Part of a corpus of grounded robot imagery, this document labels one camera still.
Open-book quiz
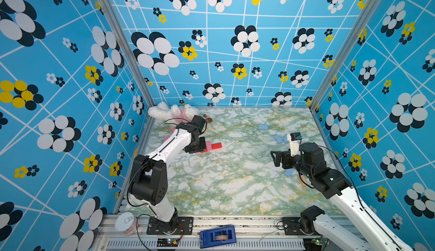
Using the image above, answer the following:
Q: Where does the light blue block near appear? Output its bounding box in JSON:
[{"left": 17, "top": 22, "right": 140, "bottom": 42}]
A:
[{"left": 284, "top": 169, "right": 295, "bottom": 177}]

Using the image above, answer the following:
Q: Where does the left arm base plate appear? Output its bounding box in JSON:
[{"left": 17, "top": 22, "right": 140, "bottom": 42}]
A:
[{"left": 146, "top": 217, "right": 194, "bottom": 235}]

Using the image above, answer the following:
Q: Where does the white pink plush toy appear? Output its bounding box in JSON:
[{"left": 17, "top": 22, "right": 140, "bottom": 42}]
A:
[{"left": 148, "top": 102, "right": 199, "bottom": 124}]

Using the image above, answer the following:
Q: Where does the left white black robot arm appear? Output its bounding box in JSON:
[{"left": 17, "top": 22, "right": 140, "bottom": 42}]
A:
[{"left": 128, "top": 115, "right": 207, "bottom": 233}]

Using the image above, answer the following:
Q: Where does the right circuit board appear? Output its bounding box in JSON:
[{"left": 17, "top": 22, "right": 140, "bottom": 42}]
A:
[{"left": 304, "top": 238, "right": 322, "bottom": 248}]

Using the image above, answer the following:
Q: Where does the light blue block left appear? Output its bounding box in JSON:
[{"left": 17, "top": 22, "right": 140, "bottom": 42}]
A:
[{"left": 274, "top": 134, "right": 284, "bottom": 144}]

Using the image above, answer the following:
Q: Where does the blue box device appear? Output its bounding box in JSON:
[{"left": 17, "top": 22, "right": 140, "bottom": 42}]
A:
[{"left": 199, "top": 226, "right": 237, "bottom": 249}]

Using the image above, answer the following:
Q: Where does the circuit board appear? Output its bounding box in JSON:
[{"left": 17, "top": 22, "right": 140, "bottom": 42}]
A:
[
  {"left": 304, "top": 238, "right": 322, "bottom": 248},
  {"left": 157, "top": 238, "right": 180, "bottom": 247}
]

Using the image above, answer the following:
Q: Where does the aluminium front rail frame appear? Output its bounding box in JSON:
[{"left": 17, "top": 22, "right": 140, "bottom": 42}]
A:
[{"left": 89, "top": 215, "right": 375, "bottom": 251}]

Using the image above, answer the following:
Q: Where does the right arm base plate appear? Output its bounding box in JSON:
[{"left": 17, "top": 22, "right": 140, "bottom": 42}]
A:
[{"left": 282, "top": 217, "right": 321, "bottom": 237}]

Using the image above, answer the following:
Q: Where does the small brown white plush dog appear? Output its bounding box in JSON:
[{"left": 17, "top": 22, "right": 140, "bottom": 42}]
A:
[{"left": 203, "top": 114, "right": 213, "bottom": 123}]

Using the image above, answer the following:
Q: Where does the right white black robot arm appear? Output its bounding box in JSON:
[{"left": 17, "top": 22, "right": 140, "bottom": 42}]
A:
[{"left": 270, "top": 141, "right": 412, "bottom": 251}]

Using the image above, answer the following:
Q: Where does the left circuit board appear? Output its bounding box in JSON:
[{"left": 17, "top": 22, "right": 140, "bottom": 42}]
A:
[{"left": 157, "top": 238, "right": 180, "bottom": 247}]

